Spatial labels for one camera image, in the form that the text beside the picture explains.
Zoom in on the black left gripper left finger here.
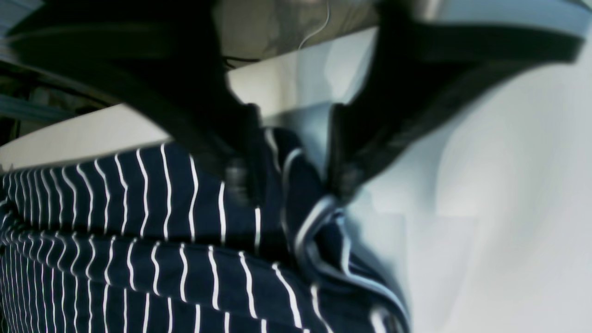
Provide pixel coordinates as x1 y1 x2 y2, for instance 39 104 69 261
6 0 266 206

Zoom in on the white thin cable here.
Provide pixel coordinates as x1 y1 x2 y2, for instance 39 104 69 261
298 0 331 50

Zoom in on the navy white striped T-shirt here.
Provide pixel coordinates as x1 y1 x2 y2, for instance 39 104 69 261
1 128 411 333

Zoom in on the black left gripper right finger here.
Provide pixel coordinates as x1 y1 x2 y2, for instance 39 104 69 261
327 0 584 202

